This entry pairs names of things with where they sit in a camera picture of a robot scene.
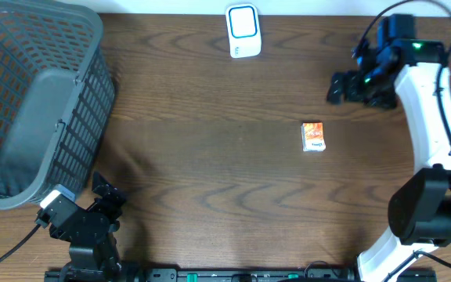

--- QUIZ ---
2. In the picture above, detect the white barcode scanner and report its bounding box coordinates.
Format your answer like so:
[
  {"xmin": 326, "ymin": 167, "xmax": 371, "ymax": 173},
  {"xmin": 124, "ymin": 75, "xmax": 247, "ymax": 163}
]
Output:
[{"xmin": 225, "ymin": 3, "xmax": 262, "ymax": 59}]

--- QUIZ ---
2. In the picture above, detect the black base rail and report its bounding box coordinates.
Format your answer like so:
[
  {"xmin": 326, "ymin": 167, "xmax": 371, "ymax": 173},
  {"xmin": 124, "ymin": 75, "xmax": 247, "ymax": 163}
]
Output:
[{"xmin": 43, "ymin": 268, "xmax": 438, "ymax": 282}]

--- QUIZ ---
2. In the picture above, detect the orange tissue packet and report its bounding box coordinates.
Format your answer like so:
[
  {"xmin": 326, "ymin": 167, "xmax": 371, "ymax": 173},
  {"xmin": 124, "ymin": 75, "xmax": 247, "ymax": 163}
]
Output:
[{"xmin": 301, "ymin": 122, "xmax": 326, "ymax": 152}]

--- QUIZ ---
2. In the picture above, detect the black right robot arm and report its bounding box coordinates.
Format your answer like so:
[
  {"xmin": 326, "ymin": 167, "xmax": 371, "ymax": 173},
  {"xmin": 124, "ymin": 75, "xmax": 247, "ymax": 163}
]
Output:
[{"xmin": 327, "ymin": 14, "xmax": 451, "ymax": 281}]

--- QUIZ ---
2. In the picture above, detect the grey plastic shopping basket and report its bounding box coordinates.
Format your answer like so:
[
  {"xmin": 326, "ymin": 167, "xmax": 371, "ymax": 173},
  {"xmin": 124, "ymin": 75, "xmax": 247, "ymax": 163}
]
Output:
[{"xmin": 0, "ymin": 1, "xmax": 116, "ymax": 210}]

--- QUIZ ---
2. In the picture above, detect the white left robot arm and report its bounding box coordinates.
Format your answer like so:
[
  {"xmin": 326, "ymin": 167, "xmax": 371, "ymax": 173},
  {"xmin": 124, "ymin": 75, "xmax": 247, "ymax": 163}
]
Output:
[{"xmin": 45, "ymin": 172, "xmax": 126, "ymax": 281}]

